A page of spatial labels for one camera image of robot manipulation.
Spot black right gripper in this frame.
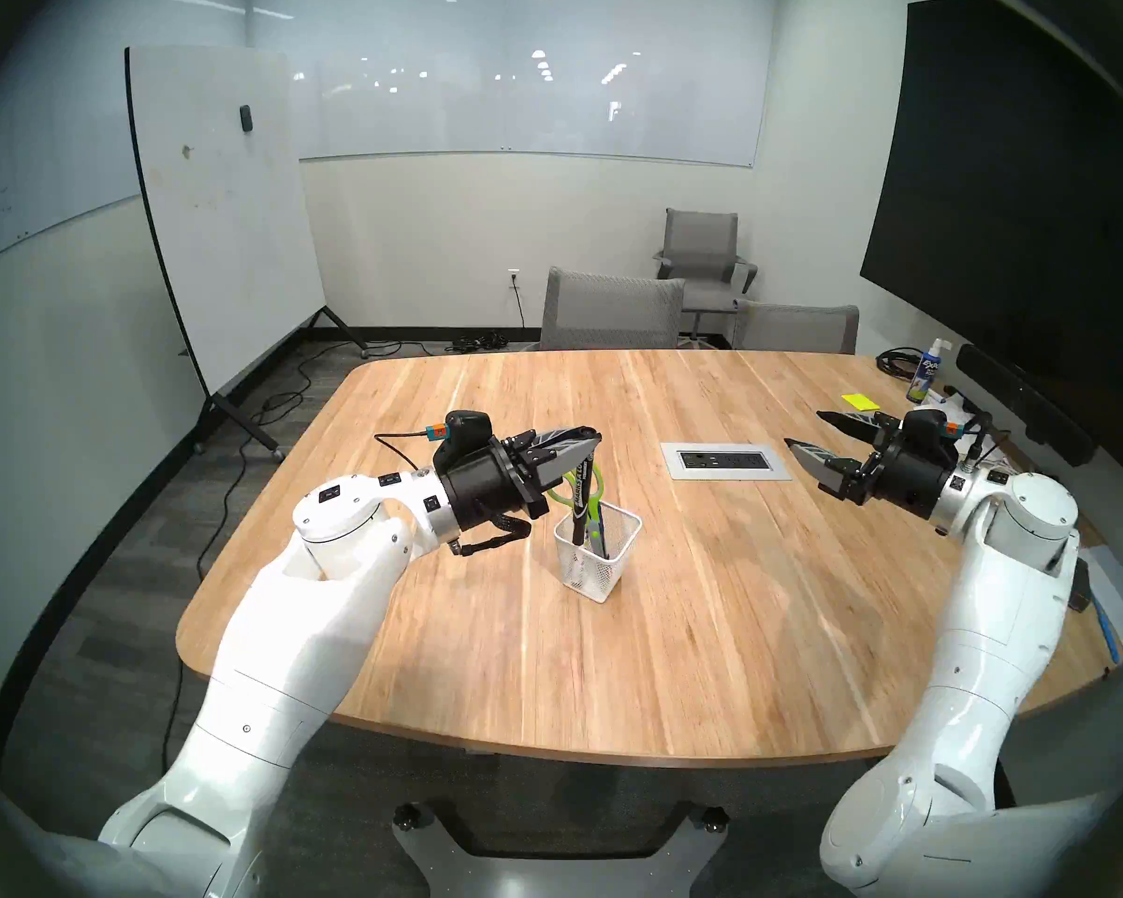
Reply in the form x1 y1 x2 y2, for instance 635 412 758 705
783 407 959 523

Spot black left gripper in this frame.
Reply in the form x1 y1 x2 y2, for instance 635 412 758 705
435 424 603 558

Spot black permanent marker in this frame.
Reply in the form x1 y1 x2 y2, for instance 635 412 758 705
571 442 597 546

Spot green handled scissors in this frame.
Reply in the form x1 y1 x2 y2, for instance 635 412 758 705
547 464 609 558

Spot white mesh pen holder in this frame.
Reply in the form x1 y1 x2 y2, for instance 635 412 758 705
553 500 643 604

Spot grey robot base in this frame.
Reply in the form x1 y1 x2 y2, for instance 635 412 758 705
391 798 731 898

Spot whiteboard cleaner spray bottle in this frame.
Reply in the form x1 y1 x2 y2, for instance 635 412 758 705
906 337 952 405

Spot silver table power outlet panel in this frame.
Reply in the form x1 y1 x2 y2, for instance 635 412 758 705
661 442 793 482

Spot grey mesh office chair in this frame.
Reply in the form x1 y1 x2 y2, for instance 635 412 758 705
732 299 860 355
540 267 687 352

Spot black video sound bar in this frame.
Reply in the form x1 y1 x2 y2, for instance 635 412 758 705
955 343 1099 468

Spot grey office chair with armrests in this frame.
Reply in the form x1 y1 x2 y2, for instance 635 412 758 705
653 208 759 347

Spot white paper sheet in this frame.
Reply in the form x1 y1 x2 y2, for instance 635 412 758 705
1081 544 1123 659

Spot blue stick tool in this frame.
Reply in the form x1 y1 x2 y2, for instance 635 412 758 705
1090 597 1123 665

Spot rolling white whiteboard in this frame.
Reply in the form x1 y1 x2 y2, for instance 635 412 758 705
124 45 371 462

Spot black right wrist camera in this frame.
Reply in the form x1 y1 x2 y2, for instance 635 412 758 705
901 407 963 445

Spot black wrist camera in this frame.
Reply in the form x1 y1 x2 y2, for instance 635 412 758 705
901 407 963 445
430 409 497 471

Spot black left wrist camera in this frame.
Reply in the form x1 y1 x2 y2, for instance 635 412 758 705
430 409 497 471

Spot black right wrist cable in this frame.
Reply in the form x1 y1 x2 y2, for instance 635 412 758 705
959 410 1010 471

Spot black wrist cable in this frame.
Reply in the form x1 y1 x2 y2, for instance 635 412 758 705
374 428 441 476
959 410 1010 471

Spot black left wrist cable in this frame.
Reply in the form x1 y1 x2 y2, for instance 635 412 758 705
374 428 441 476

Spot large black wall screen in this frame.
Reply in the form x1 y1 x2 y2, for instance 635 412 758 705
859 0 1123 481

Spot long black floor cable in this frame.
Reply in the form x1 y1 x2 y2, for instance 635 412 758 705
161 340 403 775

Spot wide glass wall whiteboard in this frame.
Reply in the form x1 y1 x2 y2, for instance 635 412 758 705
248 0 778 169

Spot wall whiteboard with blue writing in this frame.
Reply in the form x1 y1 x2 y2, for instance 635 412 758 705
0 0 249 278

